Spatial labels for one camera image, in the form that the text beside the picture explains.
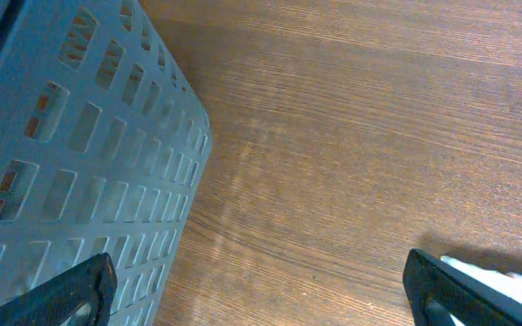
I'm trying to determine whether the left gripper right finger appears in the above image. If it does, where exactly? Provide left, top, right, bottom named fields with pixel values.
left=402, top=249, right=522, bottom=326

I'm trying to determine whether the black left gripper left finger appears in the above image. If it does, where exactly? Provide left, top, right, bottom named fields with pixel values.
left=0, top=253, right=118, bottom=326

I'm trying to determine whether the dark grey plastic basket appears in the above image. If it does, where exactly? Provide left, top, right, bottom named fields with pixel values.
left=0, top=0, right=212, bottom=325

